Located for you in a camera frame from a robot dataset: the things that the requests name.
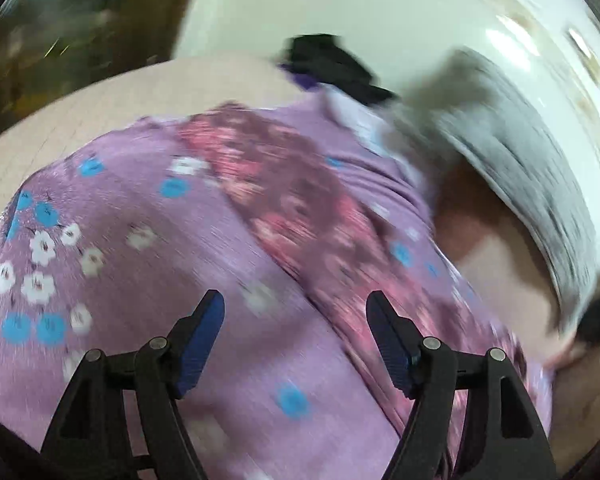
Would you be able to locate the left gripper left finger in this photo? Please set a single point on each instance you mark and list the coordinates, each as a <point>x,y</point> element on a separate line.
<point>118,415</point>

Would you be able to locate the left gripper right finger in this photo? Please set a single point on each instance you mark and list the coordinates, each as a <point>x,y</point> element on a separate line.
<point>503,437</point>

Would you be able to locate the purple floral garment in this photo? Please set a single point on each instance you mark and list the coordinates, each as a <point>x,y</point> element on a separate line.
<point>342,222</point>

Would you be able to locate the lilac flowered bed sheet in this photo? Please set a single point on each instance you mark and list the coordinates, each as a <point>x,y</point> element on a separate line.
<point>113,244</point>

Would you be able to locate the grey quilted pillow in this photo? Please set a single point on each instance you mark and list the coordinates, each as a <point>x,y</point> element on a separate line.
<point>471,110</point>

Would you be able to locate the wooden glass wardrobe door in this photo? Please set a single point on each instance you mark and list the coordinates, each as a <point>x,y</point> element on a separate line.
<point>51,48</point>

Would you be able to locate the black cloth by wall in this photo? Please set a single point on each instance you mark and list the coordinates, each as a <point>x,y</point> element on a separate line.
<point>311,60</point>

